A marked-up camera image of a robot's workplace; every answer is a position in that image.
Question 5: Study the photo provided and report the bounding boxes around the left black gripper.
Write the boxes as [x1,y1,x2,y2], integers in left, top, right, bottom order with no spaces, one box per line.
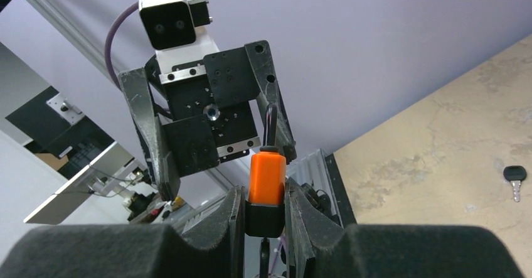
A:
[118,40,297,201]

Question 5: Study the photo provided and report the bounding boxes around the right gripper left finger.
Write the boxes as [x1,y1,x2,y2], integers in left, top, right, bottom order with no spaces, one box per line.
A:
[181,186,245,277]

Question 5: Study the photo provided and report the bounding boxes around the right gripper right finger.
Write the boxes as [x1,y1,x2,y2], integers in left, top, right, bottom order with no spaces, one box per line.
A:
[284,178,345,277]

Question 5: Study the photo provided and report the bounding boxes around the orange black padlock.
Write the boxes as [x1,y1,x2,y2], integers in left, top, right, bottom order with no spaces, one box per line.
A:
[245,104,287,238]

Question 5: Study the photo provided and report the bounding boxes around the single black key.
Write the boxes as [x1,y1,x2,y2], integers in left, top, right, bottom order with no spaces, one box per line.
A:
[503,165,528,203]

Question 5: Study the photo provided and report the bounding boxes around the black key bunch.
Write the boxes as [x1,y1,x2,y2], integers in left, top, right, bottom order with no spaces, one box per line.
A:
[258,237,270,278]

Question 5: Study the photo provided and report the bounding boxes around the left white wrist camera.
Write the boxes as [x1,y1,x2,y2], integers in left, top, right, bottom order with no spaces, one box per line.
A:
[138,0,219,74]

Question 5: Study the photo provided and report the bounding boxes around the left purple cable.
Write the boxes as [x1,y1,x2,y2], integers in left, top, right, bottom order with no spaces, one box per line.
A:
[104,1,140,90]

